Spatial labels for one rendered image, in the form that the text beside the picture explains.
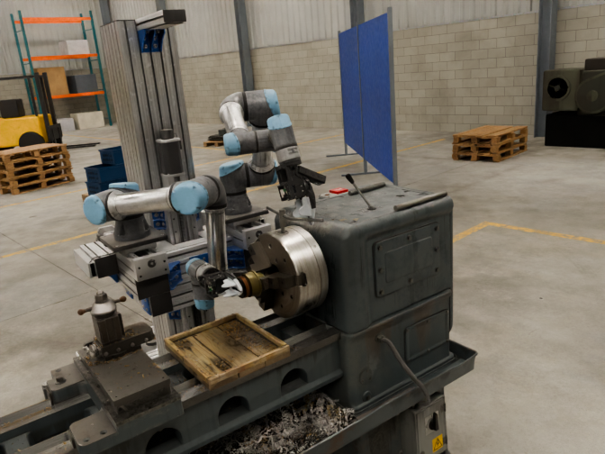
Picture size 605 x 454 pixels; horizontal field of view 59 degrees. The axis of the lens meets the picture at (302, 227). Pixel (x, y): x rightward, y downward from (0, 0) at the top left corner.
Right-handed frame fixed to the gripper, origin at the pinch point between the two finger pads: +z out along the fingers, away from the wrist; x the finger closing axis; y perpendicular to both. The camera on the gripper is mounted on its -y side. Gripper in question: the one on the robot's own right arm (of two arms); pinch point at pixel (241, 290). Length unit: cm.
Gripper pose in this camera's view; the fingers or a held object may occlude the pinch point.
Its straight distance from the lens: 184.1
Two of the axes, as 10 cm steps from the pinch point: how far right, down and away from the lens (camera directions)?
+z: 5.7, 1.9, -8.0
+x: -0.9, -9.5, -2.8
